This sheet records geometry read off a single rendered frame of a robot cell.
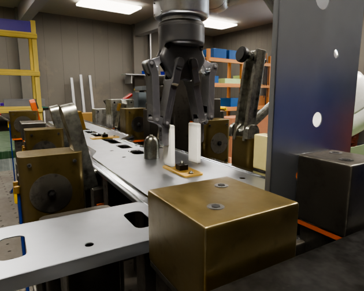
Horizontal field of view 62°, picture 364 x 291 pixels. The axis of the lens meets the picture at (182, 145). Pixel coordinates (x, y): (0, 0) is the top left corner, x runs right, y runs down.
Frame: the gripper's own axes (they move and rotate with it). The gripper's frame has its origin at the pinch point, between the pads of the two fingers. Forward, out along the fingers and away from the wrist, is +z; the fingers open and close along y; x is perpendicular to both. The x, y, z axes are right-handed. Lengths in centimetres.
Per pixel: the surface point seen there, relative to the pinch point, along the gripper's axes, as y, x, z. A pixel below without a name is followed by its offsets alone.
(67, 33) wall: -129, -774, -158
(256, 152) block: -10.7, 6.9, 1.2
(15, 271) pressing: 26.4, 19.8, 4.5
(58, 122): 14.2, -38.8, -1.9
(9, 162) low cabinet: 25, -246, 48
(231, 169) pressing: -8.2, 3.7, 4.6
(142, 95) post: -32, -92, -8
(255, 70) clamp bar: -14.8, 1.9, -13.1
